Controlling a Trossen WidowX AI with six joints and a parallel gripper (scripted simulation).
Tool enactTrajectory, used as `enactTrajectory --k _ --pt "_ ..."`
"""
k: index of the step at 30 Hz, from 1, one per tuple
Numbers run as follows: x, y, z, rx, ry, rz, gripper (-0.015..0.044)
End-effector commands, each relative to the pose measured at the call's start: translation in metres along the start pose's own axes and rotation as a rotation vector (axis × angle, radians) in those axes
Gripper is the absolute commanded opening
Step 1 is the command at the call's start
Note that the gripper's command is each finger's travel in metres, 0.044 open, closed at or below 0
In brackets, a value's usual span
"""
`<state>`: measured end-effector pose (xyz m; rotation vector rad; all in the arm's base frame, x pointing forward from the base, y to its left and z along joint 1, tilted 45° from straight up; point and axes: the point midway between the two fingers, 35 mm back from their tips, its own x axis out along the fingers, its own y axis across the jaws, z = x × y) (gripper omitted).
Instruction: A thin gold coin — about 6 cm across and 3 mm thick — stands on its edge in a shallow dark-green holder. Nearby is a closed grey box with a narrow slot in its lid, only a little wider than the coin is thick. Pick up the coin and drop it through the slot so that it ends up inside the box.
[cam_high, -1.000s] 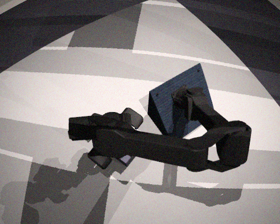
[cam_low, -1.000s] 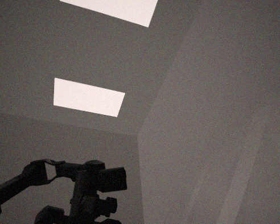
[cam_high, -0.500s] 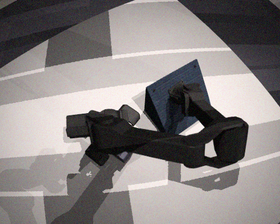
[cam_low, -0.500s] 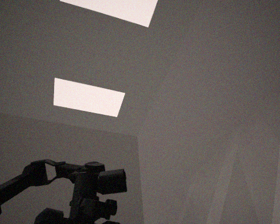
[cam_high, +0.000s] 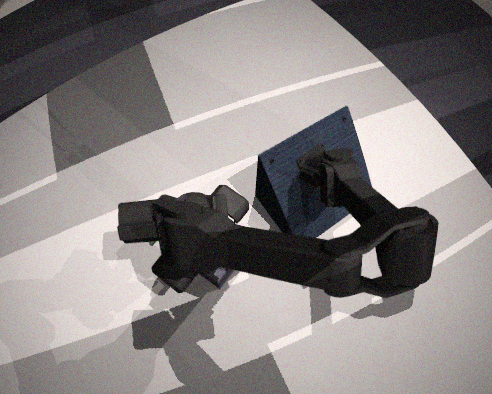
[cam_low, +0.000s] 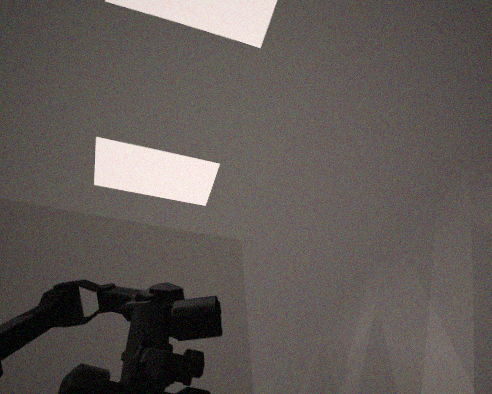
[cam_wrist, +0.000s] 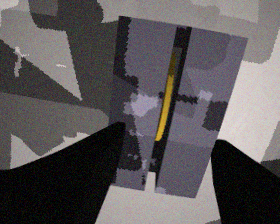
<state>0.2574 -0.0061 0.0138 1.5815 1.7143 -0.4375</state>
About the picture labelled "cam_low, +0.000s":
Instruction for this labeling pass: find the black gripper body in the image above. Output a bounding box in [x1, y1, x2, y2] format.
[58, 334, 211, 394]

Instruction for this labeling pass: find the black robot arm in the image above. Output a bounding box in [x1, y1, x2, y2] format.
[0, 280, 222, 386]

